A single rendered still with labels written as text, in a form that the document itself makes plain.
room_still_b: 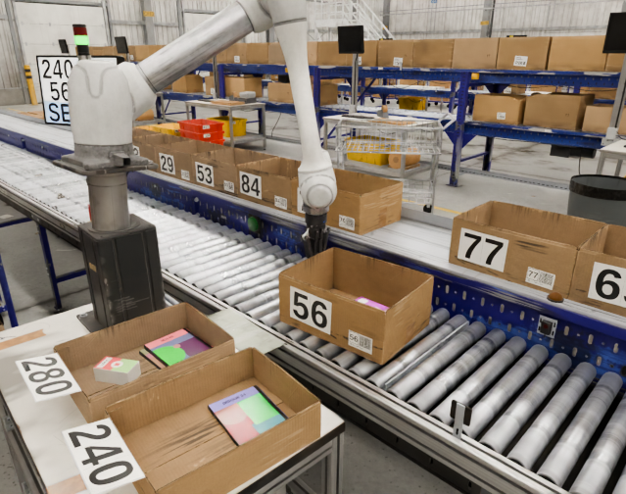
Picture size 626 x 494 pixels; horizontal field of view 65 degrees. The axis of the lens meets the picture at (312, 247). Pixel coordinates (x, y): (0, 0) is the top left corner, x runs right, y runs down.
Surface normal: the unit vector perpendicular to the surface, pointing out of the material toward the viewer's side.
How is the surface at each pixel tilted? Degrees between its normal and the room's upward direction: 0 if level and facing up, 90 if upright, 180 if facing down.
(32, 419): 0
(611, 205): 95
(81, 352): 89
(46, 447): 0
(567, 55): 90
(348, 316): 90
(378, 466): 0
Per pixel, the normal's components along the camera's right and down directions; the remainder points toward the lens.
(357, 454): 0.00, -0.93
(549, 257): -0.69, 0.27
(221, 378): 0.63, 0.28
